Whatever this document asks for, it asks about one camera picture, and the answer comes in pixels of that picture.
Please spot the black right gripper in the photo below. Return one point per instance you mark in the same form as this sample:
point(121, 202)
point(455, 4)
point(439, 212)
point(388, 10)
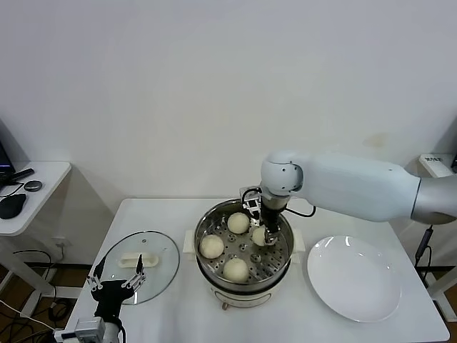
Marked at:
point(270, 219)

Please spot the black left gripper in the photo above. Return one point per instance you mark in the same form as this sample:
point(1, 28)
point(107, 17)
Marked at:
point(109, 291)

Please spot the white steamed baozi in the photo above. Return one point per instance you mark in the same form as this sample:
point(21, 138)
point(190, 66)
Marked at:
point(257, 236)
point(238, 223)
point(211, 247)
point(235, 270)

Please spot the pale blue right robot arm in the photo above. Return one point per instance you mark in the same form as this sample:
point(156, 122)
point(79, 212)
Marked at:
point(339, 186)

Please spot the stainless perforated steamer basket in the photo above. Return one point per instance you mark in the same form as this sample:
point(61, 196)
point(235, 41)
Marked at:
point(210, 219)

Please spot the white electric cooker base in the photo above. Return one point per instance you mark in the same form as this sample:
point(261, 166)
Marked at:
point(242, 298)

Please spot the round white plate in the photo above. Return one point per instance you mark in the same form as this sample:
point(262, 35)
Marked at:
point(350, 275)

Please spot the white side table with mouse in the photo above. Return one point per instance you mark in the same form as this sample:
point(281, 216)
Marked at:
point(43, 200)

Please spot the round dark grey disc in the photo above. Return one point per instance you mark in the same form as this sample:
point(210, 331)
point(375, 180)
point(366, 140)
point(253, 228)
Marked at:
point(33, 186)

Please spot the black computer mouse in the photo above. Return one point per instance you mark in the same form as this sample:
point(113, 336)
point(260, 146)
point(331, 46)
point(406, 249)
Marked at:
point(12, 207)

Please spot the black remote stick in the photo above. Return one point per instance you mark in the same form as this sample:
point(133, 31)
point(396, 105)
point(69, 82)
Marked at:
point(19, 175)

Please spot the dark computer monitor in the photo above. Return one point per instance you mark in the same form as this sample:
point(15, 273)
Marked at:
point(3, 157)

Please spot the printed white label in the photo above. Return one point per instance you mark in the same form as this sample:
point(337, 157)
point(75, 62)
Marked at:
point(432, 159)

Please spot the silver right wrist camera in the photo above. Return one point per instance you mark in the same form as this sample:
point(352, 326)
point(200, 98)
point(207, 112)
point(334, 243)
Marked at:
point(250, 204)

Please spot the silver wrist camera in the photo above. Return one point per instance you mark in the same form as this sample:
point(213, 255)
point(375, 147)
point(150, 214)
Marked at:
point(250, 204)
point(87, 327)

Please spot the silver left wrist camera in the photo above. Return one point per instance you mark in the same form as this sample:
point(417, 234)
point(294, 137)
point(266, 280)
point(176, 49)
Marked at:
point(87, 327)

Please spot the white wall socket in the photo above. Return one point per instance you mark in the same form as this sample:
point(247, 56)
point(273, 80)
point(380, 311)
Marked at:
point(59, 243)

